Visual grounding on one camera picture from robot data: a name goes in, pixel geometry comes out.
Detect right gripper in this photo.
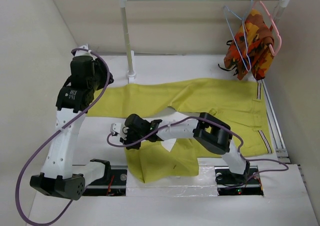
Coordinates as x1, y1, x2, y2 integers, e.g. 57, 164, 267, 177
120, 128, 145, 150

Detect yellow-green trousers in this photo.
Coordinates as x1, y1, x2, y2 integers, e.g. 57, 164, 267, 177
88, 78, 273, 183

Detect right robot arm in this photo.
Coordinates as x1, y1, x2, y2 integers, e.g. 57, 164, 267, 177
119, 112, 250, 185

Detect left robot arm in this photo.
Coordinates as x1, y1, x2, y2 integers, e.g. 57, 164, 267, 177
30, 55, 113, 200

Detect pink plastic hanger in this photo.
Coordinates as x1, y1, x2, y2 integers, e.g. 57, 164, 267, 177
258, 1, 282, 57

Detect orange camouflage garment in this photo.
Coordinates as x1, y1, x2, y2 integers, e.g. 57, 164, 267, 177
220, 9, 275, 81

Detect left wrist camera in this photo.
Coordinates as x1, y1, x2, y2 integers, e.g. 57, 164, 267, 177
74, 44, 90, 57

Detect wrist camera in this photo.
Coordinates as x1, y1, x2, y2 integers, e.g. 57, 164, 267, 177
110, 123, 129, 140
74, 44, 90, 57

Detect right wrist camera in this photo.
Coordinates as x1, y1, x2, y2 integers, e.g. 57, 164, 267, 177
110, 123, 129, 140

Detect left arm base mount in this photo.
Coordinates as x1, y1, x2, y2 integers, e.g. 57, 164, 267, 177
83, 166, 128, 196

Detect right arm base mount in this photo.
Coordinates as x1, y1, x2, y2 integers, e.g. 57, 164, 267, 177
214, 166, 264, 196

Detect blue wire hanger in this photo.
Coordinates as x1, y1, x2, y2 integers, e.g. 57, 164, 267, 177
222, 0, 255, 72

